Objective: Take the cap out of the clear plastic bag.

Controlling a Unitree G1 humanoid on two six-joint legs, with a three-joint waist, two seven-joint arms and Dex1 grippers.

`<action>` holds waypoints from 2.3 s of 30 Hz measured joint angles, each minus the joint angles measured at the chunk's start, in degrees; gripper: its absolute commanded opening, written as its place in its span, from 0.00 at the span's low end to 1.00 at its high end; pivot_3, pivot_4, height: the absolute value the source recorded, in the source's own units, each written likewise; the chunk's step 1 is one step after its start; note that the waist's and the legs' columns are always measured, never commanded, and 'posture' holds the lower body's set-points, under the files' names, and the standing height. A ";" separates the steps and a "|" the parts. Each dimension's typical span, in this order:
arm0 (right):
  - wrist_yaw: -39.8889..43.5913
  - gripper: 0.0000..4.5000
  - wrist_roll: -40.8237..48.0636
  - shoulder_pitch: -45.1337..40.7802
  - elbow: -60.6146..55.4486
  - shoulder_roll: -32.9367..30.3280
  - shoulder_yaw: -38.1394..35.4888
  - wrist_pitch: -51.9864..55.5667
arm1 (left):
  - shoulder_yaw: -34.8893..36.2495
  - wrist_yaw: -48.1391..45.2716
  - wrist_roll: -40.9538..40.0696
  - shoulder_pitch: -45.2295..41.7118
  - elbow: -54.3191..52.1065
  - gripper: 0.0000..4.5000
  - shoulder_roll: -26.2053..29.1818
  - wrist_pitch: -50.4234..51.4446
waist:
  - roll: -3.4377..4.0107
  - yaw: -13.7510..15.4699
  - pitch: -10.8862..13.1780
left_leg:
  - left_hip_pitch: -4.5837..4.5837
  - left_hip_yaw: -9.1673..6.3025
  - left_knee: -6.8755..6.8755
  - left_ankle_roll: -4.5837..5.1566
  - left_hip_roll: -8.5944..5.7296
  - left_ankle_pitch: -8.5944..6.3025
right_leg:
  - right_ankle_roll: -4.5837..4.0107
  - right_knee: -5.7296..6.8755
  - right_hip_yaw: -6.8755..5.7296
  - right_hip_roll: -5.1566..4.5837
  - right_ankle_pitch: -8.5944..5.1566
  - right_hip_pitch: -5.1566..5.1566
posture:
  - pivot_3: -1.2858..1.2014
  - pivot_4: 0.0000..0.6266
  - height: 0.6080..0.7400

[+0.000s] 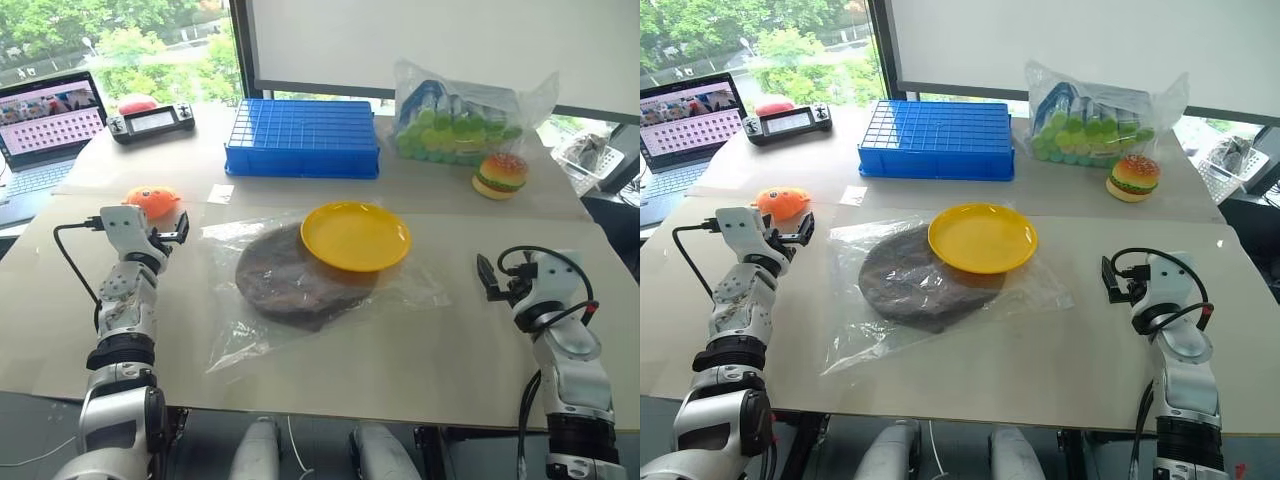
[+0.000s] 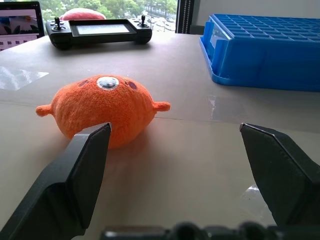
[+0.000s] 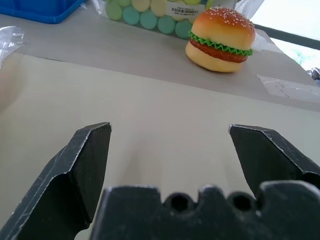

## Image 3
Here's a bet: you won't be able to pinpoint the blue plastic bin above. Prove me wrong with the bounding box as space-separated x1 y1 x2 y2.
0 0 89 25

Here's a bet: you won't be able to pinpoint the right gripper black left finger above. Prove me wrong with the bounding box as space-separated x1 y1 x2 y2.
0 121 112 240

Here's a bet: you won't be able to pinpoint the toy hamburger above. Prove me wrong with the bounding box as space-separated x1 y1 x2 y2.
185 6 256 74

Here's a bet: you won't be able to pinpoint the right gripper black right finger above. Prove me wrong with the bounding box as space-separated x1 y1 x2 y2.
228 123 320 200

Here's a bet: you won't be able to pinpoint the clear plastic bag dark contents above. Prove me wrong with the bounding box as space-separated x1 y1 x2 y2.
0 24 26 66

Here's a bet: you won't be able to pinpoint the dark crinkled plastic item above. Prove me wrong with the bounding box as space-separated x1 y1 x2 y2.
308 66 320 82

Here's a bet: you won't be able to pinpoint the bag of pastel round discs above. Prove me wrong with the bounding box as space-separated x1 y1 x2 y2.
91 0 265 41

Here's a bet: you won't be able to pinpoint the clear plastic sheet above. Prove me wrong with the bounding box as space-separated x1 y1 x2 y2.
256 74 320 106

